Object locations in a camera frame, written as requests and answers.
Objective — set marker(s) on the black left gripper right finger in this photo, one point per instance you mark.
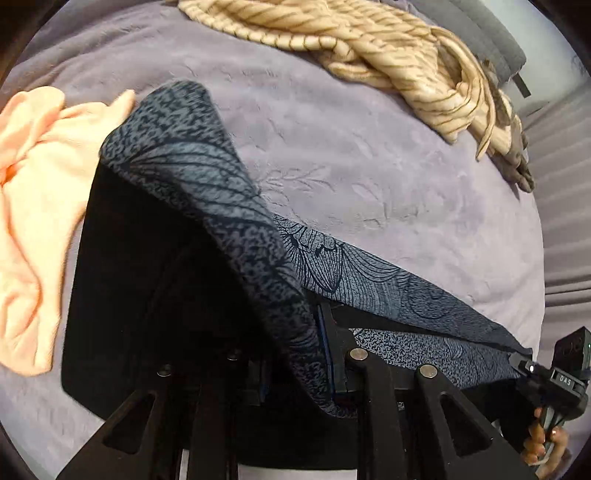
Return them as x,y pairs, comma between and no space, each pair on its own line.
412,424

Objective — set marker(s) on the beige striped garment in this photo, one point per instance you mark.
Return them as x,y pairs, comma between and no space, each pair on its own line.
378,45

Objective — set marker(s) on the orange peach garment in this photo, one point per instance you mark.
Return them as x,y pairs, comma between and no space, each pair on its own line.
49,154

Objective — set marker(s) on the lavender plush bed blanket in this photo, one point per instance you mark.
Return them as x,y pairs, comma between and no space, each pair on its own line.
341,158

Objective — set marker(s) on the person's right hand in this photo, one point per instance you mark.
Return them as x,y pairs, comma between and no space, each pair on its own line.
549,454

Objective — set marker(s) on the grey brown garment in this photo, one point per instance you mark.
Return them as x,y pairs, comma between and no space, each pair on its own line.
512,165

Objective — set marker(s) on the dark blue patterned pants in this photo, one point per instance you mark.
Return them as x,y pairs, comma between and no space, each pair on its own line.
182,267

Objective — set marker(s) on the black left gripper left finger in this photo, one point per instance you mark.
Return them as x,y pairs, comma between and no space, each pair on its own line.
172,411

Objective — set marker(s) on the grey pillow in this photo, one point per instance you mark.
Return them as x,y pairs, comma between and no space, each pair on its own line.
480,30

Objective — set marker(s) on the grey pleated curtain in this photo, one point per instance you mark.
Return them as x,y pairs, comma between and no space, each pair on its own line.
559,154

